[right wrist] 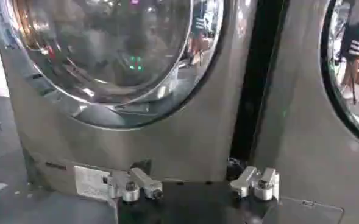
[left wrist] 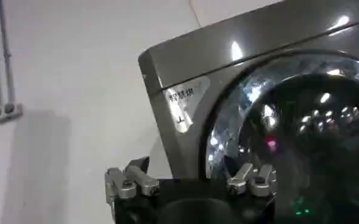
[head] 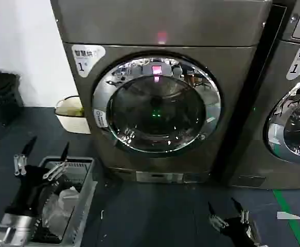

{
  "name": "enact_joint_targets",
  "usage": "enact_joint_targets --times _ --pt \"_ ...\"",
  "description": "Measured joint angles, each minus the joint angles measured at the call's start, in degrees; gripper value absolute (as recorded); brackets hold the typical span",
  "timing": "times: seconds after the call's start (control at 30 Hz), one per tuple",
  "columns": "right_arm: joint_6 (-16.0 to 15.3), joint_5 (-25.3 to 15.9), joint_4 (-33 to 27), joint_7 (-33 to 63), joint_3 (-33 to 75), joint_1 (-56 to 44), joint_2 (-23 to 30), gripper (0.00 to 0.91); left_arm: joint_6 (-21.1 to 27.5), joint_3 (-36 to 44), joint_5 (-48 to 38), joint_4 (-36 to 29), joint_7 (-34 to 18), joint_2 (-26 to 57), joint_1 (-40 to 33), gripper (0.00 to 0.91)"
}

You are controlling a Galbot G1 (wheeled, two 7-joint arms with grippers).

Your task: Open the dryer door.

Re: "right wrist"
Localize round glass dryer door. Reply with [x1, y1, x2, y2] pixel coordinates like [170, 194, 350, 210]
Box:
[0, 0, 226, 130]
[319, 0, 359, 150]

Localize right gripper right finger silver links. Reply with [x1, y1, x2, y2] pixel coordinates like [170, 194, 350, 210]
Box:
[227, 156, 280, 202]

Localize white paper label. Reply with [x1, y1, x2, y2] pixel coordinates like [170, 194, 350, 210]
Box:
[74, 165, 119, 202]

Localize grey dryer with label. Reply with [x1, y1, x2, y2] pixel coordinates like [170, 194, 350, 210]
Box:
[0, 0, 259, 197]

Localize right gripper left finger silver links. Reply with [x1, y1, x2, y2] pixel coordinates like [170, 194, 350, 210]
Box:
[107, 159, 165, 203]

